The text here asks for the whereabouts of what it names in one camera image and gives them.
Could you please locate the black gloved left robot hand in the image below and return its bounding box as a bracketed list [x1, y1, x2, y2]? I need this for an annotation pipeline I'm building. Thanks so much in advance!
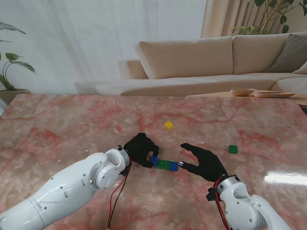
[123, 133, 160, 170]

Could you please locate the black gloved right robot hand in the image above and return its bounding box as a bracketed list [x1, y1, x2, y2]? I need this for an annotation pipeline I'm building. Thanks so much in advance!
[178, 143, 228, 184]

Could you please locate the round wooden bowl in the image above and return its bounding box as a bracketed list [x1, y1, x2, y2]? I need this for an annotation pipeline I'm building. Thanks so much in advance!
[230, 88, 256, 97]

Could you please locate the oval wooden tray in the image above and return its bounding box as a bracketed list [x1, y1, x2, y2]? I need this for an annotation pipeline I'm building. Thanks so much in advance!
[254, 91, 296, 98]

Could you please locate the beige fabric sofa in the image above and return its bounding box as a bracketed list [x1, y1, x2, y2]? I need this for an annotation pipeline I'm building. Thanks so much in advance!
[75, 33, 307, 97]

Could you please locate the white sheer curtain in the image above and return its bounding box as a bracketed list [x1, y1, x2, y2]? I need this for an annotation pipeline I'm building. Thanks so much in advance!
[0, 0, 207, 94]

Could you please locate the beige plant pot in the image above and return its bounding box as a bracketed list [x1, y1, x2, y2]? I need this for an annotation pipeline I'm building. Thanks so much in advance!
[0, 88, 32, 106]

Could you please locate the grey sofa cushion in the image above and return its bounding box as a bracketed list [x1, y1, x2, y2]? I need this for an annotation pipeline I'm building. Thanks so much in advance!
[265, 33, 307, 74]

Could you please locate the tall branching green houseplant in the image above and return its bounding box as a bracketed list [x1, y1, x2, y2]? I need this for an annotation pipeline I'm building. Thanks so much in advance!
[231, 0, 307, 36]

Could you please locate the broad-leaf green houseplant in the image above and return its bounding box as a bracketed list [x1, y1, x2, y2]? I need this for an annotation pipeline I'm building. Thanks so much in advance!
[0, 21, 36, 91]

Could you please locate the beige drape curtain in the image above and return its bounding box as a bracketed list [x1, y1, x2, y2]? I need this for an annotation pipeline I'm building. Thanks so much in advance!
[200, 0, 267, 39]

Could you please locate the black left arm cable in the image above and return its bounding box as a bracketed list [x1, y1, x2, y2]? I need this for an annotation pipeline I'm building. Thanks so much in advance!
[109, 176, 128, 226]

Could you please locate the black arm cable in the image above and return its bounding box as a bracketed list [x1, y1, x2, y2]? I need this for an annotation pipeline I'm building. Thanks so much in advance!
[214, 194, 230, 230]
[109, 176, 128, 226]

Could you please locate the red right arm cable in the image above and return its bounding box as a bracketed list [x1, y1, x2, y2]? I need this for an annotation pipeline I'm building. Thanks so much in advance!
[214, 178, 231, 230]

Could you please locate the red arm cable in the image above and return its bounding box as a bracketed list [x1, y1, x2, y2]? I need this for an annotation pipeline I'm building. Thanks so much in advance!
[106, 167, 131, 230]
[214, 178, 231, 230]

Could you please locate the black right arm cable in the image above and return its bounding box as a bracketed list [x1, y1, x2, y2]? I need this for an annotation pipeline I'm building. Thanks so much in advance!
[214, 194, 230, 230]

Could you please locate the red left arm cable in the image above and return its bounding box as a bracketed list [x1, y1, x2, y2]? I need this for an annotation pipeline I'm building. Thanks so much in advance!
[106, 167, 131, 230]

